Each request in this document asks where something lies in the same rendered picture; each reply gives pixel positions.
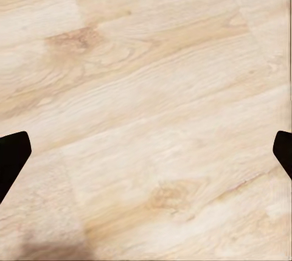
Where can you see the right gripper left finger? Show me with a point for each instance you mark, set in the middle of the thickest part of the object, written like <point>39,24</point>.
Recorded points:
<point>15,150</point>

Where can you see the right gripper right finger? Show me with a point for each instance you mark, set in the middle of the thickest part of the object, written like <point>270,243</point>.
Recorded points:
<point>283,150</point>

